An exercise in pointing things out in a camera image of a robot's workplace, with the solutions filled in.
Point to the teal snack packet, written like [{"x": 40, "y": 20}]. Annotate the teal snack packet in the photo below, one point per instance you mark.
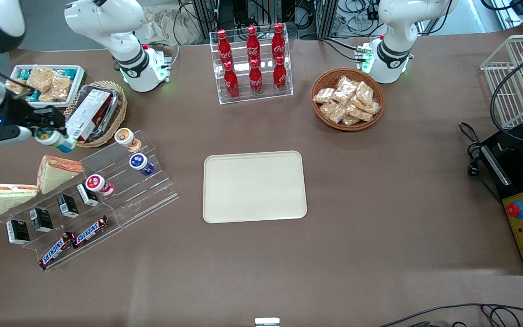
[
  {"x": 24, "y": 73},
  {"x": 67, "y": 72}
]

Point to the clear acrylic stepped stand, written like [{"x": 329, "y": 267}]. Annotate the clear acrylic stepped stand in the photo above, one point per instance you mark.
[
  {"x": 148, "y": 195},
  {"x": 93, "y": 247}
]

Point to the tan snack packet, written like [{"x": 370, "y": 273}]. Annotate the tan snack packet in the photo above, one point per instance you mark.
[
  {"x": 351, "y": 121},
  {"x": 323, "y": 95},
  {"x": 360, "y": 113},
  {"x": 333, "y": 111},
  {"x": 347, "y": 85},
  {"x": 365, "y": 92},
  {"x": 372, "y": 107}
]

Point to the white rectangular snack tray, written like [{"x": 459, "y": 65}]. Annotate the white rectangular snack tray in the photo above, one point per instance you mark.
[{"x": 76, "y": 86}]

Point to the clear cracker packet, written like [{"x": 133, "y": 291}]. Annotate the clear cracker packet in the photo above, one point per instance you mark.
[
  {"x": 56, "y": 89},
  {"x": 41, "y": 78},
  {"x": 16, "y": 85}
]

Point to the Snickers chocolate bar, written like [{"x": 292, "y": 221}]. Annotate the Snickers chocolate bar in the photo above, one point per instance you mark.
[
  {"x": 56, "y": 251},
  {"x": 90, "y": 231}
]

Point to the grey aluminium frame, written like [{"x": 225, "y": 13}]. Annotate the grey aluminium frame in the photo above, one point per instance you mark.
[{"x": 327, "y": 18}]

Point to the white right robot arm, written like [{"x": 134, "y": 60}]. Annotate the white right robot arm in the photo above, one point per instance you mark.
[{"x": 130, "y": 68}]

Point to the green gum bottle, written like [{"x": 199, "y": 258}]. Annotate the green gum bottle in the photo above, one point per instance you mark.
[{"x": 59, "y": 142}]

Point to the triangular packed sandwich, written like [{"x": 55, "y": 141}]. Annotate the triangular packed sandwich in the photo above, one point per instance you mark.
[
  {"x": 57, "y": 175},
  {"x": 2, "y": 197}
]

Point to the red emergency stop button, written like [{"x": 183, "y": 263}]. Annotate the red emergency stop button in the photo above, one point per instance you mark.
[{"x": 515, "y": 209}]

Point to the beige plastic tray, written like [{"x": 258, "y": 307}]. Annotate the beige plastic tray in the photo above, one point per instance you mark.
[{"x": 254, "y": 187}]

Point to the round brown wicker basket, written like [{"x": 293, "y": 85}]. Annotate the round brown wicker basket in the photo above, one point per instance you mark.
[{"x": 325, "y": 120}]

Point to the clear acrylic bottle rack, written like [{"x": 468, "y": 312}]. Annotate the clear acrylic bottle rack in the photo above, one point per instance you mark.
[{"x": 254, "y": 97}]

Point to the black plastic food container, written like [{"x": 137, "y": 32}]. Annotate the black plastic food container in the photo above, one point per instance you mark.
[{"x": 115, "y": 102}]

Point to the red gum bottle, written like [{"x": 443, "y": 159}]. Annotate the red gum bottle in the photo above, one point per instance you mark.
[{"x": 98, "y": 184}]

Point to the red cola bottle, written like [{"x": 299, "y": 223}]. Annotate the red cola bottle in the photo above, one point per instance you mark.
[
  {"x": 280, "y": 76},
  {"x": 278, "y": 42},
  {"x": 255, "y": 79},
  {"x": 223, "y": 47},
  {"x": 253, "y": 43},
  {"x": 231, "y": 81}
]

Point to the oval light wicker basket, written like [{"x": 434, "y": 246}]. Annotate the oval light wicker basket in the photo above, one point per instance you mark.
[{"x": 118, "y": 116}]

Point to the orange gum bottle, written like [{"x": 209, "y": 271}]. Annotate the orange gum bottle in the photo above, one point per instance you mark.
[{"x": 127, "y": 139}]

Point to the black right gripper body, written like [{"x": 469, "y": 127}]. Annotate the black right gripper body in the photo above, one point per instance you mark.
[{"x": 15, "y": 112}]

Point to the red and white box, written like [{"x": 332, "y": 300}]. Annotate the red and white box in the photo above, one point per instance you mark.
[{"x": 88, "y": 113}]

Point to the purple gum bottle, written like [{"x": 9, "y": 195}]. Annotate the purple gum bottle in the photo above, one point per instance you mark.
[{"x": 141, "y": 164}]

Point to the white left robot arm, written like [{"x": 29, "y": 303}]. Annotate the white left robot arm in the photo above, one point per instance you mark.
[{"x": 393, "y": 50}]

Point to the small black carton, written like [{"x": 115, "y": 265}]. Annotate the small black carton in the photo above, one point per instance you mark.
[
  {"x": 68, "y": 205},
  {"x": 17, "y": 232},
  {"x": 41, "y": 220},
  {"x": 87, "y": 195}
]

